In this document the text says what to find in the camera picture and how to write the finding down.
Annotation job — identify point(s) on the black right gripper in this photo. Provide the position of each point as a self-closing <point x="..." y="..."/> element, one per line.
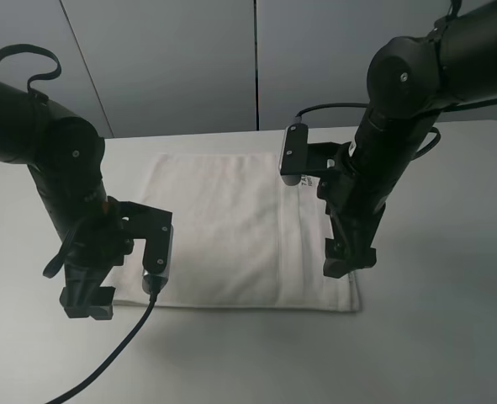
<point x="347" y="197"/>

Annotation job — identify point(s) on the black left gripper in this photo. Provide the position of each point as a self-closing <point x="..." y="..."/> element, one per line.
<point x="101" y="244"/>

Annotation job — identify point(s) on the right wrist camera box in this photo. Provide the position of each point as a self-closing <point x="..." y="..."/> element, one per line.
<point x="293" y="160"/>

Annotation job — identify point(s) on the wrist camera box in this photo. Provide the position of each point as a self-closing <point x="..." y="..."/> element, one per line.
<point x="293" y="160"/>
<point x="156" y="260"/>

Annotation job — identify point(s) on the white towel brand label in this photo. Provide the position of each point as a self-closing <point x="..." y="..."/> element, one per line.
<point x="307" y="181"/>

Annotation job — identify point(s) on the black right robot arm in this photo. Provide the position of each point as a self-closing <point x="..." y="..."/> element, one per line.
<point x="410" y="83"/>

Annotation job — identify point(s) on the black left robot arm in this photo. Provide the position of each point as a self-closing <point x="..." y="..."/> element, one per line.
<point x="63" y="153"/>

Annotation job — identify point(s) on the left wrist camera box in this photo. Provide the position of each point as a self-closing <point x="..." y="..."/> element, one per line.
<point x="156" y="260"/>

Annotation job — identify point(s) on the white towel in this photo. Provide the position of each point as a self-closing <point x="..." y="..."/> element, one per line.
<point x="242" y="238"/>

